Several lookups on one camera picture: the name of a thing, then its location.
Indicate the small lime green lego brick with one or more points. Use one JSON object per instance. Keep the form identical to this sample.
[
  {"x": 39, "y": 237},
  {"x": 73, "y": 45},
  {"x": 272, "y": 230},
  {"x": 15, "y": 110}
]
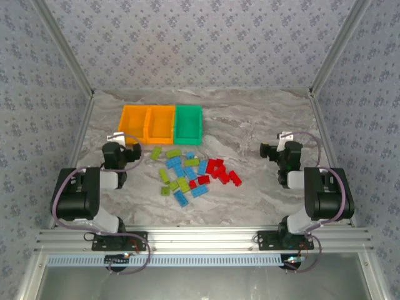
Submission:
[
  {"x": 164, "y": 190},
  {"x": 172, "y": 185}
]

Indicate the small blue lego brick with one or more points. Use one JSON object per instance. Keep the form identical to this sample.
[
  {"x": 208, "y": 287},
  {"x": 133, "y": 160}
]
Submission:
[{"x": 190, "y": 155}]

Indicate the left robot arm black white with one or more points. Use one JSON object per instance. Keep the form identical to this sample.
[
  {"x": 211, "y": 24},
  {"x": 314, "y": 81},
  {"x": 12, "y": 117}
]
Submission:
[{"x": 75, "y": 193}]

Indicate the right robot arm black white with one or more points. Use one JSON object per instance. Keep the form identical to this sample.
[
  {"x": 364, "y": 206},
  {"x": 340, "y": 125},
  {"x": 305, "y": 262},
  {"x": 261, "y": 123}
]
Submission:
[{"x": 328, "y": 193}]

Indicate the orange plastic bin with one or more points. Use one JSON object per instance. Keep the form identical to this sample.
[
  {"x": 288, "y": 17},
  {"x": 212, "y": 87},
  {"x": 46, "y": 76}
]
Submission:
[
  {"x": 161, "y": 125},
  {"x": 132, "y": 123}
]

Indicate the green plastic bin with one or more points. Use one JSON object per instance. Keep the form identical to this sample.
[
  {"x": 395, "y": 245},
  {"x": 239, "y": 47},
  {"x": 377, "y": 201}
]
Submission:
[{"x": 188, "y": 125}]

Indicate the small red lego brick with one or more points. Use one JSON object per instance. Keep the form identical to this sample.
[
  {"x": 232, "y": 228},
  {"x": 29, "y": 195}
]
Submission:
[{"x": 192, "y": 183}]

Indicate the black controller board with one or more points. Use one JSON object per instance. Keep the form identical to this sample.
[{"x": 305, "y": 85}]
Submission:
[
  {"x": 117, "y": 261},
  {"x": 293, "y": 262}
]

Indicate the grey metal sheet panel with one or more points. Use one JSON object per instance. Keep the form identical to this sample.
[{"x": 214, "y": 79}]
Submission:
[{"x": 200, "y": 284}]

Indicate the left white camera bracket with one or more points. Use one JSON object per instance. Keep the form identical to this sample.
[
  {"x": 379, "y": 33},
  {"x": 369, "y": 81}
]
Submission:
[{"x": 116, "y": 138}]

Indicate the white camera bracket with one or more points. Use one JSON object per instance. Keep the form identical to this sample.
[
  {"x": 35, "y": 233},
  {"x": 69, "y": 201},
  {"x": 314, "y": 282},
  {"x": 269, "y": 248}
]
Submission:
[
  {"x": 116, "y": 138},
  {"x": 285, "y": 139}
]

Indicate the right white camera bracket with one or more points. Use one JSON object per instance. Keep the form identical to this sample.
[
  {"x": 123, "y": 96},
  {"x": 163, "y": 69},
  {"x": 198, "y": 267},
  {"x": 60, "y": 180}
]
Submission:
[{"x": 285, "y": 139}]

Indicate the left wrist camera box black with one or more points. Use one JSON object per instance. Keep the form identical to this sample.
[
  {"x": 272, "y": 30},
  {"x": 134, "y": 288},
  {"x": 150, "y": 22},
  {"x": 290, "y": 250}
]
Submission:
[{"x": 133, "y": 153}]

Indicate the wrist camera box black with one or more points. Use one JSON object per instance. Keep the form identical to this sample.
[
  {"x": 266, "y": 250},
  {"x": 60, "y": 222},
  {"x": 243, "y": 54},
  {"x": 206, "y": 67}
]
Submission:
[
  {"x": 267, "y": 151},
  {"x": 133, "y": 153}
]

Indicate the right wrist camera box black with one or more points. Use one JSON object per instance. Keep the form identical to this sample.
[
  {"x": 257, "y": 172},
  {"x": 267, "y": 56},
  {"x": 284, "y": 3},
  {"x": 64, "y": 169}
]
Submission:
[{"x": 267, "y": 151}]

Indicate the aluminium table side rail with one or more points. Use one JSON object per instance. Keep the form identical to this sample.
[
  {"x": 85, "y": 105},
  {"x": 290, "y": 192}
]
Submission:
[
  {"x": 82, "y": 131},
  {"x": 323, "y": 131}
]

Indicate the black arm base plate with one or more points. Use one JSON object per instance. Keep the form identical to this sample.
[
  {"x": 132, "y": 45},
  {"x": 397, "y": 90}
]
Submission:
[
  {"x": 137, "y": 237},
  {"x": 268, "y": 239}
]

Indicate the aluminium frame post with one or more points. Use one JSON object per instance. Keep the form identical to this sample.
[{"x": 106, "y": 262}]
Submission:
[
  {"x": 339, "y": 50},
  {"x": 67, "y": 50}
]

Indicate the aluminium mounting rail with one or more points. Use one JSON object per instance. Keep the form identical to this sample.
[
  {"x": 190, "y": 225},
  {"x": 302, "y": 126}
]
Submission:
[{"x": 200, "y": 239}]

